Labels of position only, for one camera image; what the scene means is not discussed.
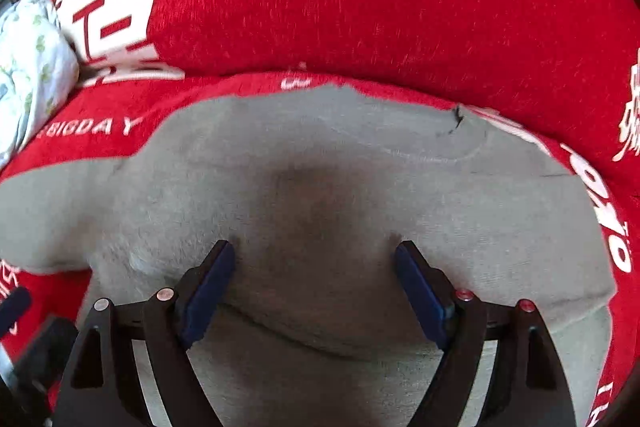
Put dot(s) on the grey knit sweater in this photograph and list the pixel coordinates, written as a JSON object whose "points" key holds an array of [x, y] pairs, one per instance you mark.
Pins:
{"points": [[310, 187]]}

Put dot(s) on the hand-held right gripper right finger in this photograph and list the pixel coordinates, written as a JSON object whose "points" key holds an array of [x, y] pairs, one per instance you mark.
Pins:
{"points": [[421, 289]]}

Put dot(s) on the white floral cloth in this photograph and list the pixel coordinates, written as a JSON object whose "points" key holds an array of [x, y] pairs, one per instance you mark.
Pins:
{"points": [[31, 57]]}

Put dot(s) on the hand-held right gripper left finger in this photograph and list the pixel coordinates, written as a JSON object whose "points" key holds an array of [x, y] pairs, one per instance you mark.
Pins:
{"points": [[209, 289]]}

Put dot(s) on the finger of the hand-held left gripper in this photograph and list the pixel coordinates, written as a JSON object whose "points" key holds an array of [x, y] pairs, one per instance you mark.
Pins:
{"points": [[15, 304]]}

